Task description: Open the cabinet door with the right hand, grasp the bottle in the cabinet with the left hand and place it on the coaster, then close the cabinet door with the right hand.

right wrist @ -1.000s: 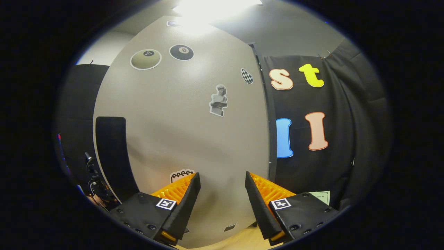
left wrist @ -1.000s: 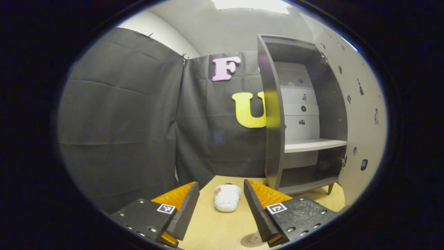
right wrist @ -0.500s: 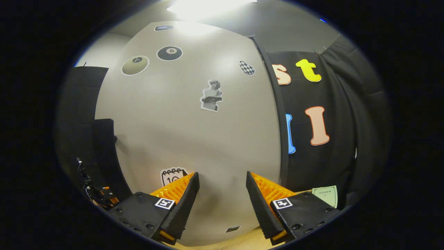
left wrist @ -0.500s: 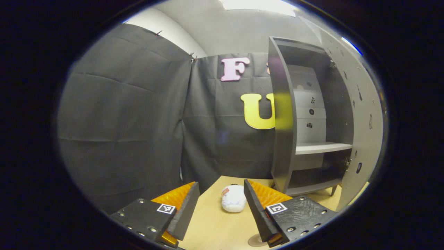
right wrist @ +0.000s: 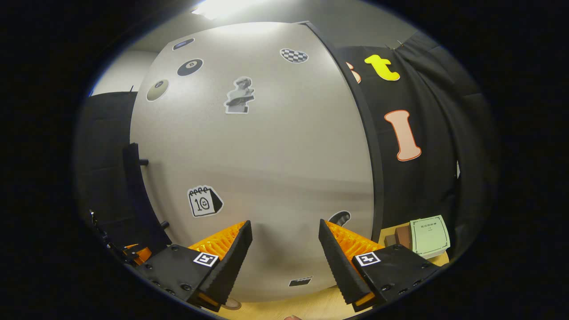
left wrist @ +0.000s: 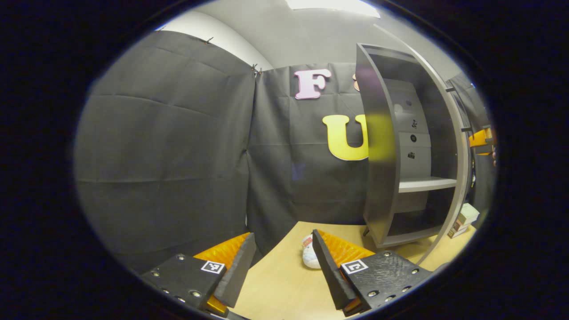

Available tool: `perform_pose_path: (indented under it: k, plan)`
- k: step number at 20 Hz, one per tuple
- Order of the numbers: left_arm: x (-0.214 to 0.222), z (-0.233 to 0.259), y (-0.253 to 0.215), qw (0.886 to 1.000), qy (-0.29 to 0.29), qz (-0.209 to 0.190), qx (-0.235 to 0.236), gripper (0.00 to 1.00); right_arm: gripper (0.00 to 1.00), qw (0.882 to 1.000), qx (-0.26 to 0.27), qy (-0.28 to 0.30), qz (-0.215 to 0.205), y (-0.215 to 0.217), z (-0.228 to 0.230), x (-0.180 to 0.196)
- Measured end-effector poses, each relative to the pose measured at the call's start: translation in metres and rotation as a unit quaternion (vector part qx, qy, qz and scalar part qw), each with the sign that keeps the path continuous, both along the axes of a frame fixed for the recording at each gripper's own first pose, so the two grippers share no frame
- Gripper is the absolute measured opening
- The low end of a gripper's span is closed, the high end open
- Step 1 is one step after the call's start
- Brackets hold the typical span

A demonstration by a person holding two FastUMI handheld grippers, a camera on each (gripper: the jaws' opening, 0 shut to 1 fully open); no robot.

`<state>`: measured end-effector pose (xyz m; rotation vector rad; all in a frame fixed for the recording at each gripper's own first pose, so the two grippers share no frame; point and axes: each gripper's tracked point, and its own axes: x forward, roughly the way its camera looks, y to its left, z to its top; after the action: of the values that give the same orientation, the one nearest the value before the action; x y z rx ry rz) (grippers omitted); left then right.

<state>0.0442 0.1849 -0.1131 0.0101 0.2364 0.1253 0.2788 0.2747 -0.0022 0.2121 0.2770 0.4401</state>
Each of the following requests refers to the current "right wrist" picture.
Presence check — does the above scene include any black door handle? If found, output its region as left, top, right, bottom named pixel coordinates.
left=122, top=143, right=172, bottom=254

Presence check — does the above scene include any green cover book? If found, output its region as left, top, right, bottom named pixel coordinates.
left=409, top=215, right=451, bottom=260

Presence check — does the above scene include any grey cabinet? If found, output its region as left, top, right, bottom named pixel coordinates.
left=302, top=20, right=385, bottom=244

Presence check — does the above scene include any grey cabinet door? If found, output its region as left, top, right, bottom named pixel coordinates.
left=130, top=21, right=378, bottom=303

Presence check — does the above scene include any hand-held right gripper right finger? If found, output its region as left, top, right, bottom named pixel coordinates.
left=319, top=219, right=441, bottom=312

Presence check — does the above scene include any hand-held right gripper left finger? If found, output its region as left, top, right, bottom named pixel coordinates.
left=136, top=220, right=253, bottom=312

